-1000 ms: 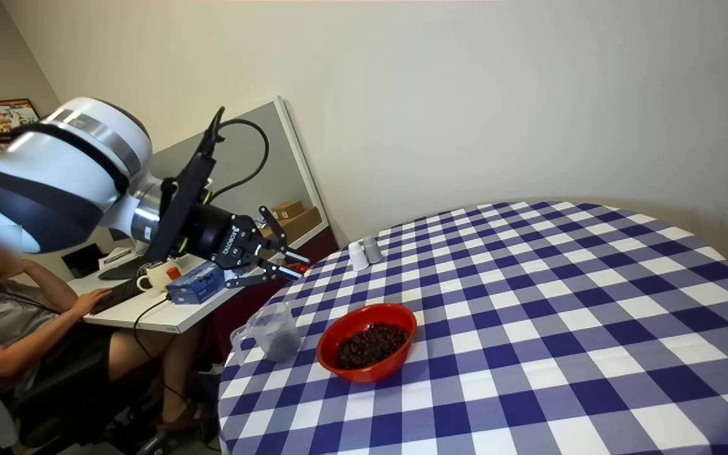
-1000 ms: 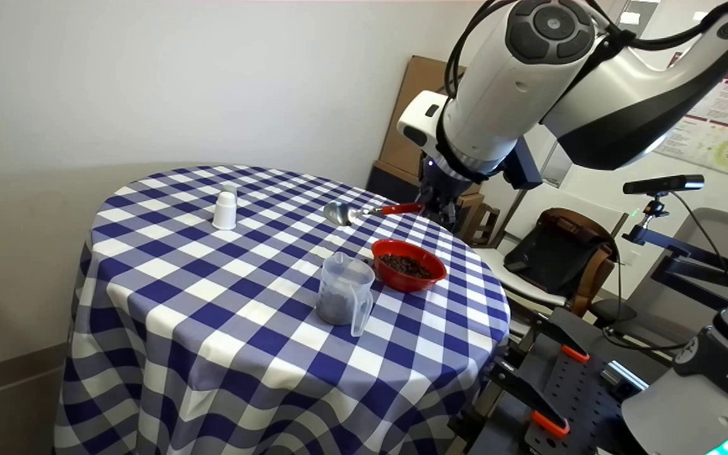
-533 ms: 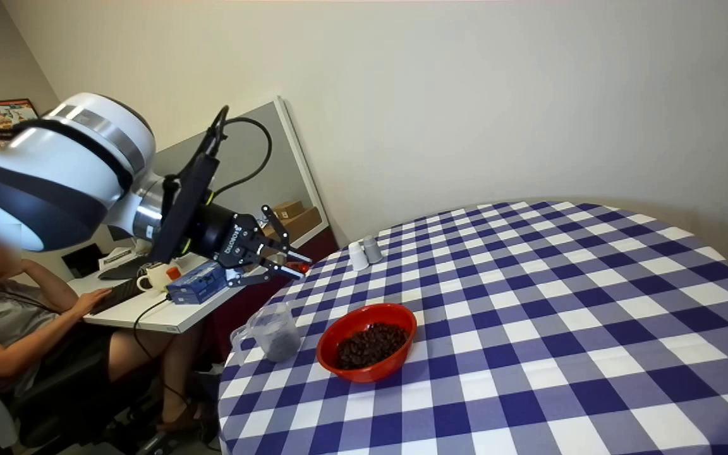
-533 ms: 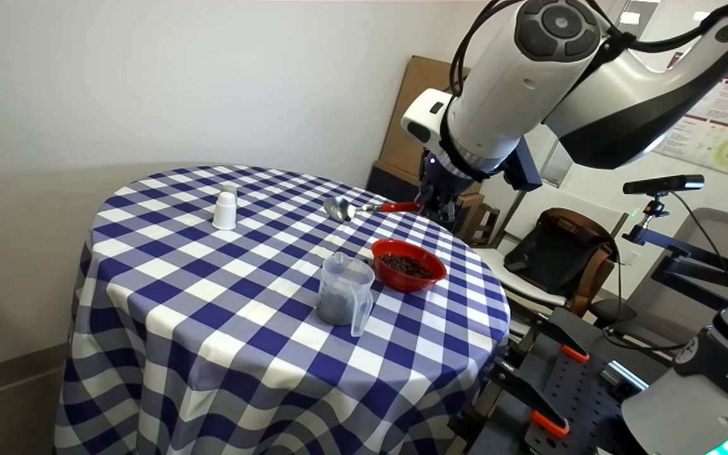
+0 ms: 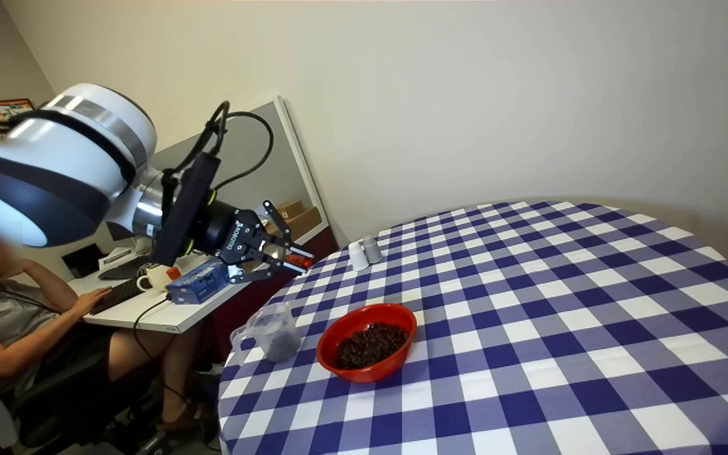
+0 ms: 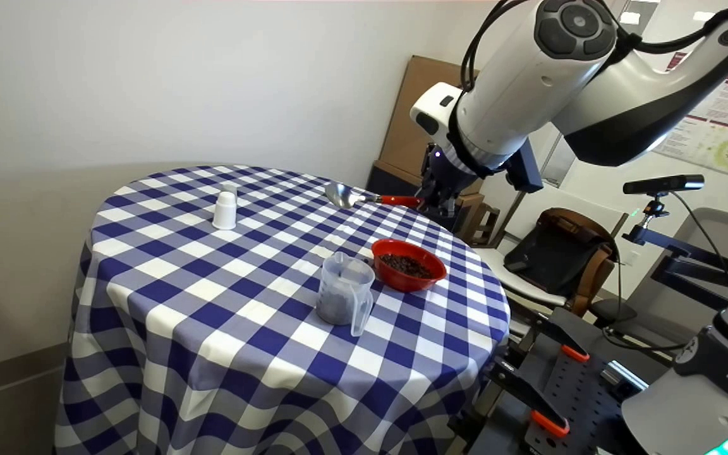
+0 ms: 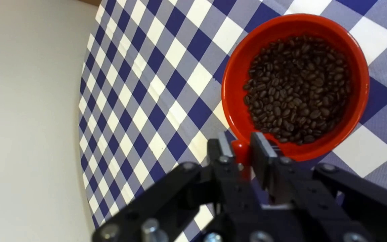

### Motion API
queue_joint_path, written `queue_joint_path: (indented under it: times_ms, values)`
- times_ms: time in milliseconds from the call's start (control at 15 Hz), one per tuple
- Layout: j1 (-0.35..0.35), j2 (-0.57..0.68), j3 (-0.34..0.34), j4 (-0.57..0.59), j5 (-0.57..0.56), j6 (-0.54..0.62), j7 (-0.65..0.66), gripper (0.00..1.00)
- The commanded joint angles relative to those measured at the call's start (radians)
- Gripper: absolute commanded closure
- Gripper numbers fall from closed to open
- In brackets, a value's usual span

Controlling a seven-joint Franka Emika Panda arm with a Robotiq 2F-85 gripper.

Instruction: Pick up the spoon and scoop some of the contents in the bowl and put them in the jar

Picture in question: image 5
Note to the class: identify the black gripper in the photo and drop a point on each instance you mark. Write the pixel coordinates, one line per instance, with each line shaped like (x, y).
(234, 234)

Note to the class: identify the red plastic spoon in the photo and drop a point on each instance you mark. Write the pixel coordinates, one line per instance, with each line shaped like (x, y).
(301, 264)

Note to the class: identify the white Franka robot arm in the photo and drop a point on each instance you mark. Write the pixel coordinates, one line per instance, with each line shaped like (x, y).
(51, 168)

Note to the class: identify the red plastic bowl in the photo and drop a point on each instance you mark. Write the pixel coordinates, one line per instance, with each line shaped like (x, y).
(329, 358)

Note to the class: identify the long flat cardboard box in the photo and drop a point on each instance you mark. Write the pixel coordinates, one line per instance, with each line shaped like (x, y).
(301, 221)

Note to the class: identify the blue box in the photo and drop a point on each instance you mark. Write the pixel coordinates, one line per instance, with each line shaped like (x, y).
(200, 283)

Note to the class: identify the grey partition panel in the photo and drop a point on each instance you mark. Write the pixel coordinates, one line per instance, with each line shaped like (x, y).
(288, 168)

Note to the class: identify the small white bottle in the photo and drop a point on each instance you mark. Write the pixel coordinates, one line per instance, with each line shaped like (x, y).
(357, 256)

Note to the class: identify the clear plastic measuring cup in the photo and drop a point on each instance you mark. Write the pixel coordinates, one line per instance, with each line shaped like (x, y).
(272, 337)

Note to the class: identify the white office desk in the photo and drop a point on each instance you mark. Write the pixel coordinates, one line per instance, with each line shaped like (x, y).
(178, 316)

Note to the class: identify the white mug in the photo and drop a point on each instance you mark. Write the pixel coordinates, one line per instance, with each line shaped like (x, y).
(154, 278)

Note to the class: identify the dark brown beans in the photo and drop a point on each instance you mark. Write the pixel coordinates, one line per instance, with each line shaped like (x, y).
(370, 344)

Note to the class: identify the black keyboard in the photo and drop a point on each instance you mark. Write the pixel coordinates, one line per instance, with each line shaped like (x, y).
(119, 296)

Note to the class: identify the black tablet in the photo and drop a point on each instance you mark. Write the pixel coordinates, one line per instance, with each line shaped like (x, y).
(81, 258)

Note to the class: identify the seated person grey shirt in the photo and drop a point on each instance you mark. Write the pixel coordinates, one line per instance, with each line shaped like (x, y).
(1, 328)

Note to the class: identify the blue white checkered tablecloth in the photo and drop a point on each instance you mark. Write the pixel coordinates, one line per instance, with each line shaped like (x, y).
(568, 355)

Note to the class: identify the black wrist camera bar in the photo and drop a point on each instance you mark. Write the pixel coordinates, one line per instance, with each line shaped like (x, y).
(183, 210)

